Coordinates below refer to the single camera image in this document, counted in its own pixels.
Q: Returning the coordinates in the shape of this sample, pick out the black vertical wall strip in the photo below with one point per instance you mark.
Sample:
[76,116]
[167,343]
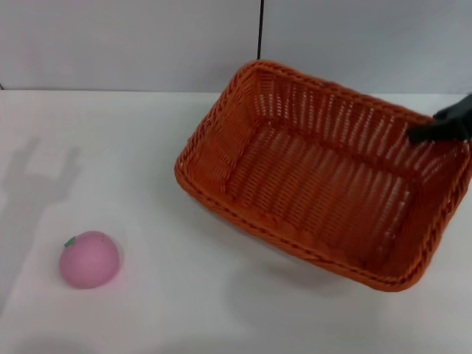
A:
[259,29]

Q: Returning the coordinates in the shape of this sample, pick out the pink peach toy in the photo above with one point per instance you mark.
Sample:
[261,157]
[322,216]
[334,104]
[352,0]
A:
[88,262]

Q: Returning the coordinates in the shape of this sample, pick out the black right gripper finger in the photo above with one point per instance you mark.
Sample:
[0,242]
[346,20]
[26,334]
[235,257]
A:
[439,132]
[459,107]

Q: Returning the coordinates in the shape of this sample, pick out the orange woven rectangular basket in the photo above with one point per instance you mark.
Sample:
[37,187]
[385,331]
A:
[317,191]

